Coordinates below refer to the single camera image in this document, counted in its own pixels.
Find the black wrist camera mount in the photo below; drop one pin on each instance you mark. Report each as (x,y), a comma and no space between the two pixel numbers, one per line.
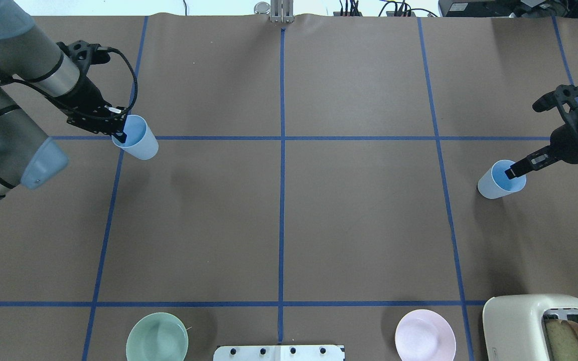
(563,94)
(84,54)

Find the bread slice in toaster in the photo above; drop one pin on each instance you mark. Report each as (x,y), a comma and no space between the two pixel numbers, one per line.
(562,339)

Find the metal clamp bracket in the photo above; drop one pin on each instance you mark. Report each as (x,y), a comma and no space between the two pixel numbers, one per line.
(281,11)

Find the cream toaster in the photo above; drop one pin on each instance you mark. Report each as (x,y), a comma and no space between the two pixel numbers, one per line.
(513,325)

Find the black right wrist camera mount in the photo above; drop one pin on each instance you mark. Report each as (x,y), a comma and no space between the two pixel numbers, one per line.
(563,94)

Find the light blue cup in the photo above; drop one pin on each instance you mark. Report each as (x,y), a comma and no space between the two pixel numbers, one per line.
(495,184)
(140,141)

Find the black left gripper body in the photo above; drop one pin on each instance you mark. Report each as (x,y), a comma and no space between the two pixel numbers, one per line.
(86,96)

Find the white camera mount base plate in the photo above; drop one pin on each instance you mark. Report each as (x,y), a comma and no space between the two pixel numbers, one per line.
(280,352)

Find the black monitor base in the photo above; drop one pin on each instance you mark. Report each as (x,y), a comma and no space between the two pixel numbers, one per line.
(509,9)

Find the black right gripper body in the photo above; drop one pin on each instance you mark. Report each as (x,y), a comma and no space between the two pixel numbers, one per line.
(568,142)

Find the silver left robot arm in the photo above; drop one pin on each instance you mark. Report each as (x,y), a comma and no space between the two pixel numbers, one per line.
(58,72)

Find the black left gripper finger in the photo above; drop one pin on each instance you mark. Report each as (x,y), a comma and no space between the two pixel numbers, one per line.
(120,136)

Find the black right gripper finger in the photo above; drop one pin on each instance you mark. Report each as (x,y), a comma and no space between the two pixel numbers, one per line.
(533,162)

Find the pink bowl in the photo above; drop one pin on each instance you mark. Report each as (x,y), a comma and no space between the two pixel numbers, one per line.
(424,335)

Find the green bowl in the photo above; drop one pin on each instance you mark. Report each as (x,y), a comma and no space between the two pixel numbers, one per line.
(158,336)

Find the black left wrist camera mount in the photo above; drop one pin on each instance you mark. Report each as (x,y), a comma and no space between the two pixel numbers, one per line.
(84,54)

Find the brown paper table cover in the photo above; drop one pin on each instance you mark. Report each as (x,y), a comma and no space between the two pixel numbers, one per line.
(314,184)

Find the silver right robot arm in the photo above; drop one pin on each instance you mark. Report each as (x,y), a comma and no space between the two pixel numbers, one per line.
(570,118)

